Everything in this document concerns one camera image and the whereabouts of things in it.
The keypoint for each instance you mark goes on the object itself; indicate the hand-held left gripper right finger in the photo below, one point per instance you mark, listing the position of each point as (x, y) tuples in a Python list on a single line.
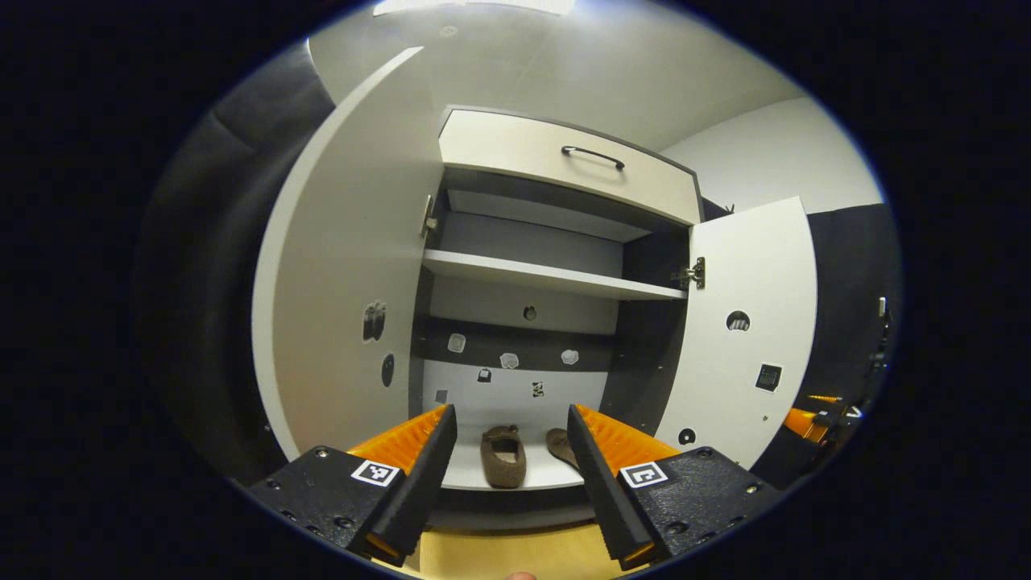
[(604, 491)]

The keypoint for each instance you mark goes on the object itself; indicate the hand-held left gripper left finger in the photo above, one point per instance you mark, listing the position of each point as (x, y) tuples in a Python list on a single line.
[(419, 491)]

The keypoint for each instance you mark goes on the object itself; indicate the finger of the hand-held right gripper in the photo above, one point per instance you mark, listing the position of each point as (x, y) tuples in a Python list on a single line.
[(805, 423), (826, 399)]

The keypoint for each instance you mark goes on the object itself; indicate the brown fuzzy shoe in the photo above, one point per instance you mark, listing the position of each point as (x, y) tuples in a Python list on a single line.
[(503, 459), (560, 443)]

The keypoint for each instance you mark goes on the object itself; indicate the cat sticker white cabinet door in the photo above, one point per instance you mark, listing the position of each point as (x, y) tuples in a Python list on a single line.
[(749, 258)]

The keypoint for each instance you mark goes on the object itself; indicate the camera sticker white cabinet door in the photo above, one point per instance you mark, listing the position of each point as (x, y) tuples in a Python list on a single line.
[(338, 242)]

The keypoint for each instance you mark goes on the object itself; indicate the white cabinet shelf board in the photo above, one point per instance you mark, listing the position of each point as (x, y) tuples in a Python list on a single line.
[(538, 475), (548, 275)]

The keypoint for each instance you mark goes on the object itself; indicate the metal cabinet door hinge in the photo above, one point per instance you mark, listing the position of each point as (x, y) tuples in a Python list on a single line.
[(694, 274), (427, 221)]

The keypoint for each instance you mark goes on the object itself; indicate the white cabinet drawer front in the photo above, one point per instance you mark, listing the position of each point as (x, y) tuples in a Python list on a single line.
[(507, 149)]

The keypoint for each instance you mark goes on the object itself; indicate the black backdrop cloth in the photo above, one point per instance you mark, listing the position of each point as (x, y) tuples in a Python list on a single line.
[(217, 282)]

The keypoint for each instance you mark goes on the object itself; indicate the ceiling light panel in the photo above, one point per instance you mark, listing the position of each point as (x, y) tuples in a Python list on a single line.
[(475, 6)]

